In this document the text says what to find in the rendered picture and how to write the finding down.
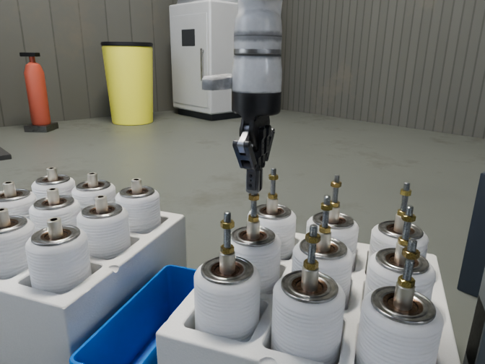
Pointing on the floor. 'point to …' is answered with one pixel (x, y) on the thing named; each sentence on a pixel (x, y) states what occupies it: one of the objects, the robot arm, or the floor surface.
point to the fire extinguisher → (37, 97)
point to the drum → (129, 81)
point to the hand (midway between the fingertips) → (254, 180)
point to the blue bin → (138, 321)
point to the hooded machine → (202, 55)
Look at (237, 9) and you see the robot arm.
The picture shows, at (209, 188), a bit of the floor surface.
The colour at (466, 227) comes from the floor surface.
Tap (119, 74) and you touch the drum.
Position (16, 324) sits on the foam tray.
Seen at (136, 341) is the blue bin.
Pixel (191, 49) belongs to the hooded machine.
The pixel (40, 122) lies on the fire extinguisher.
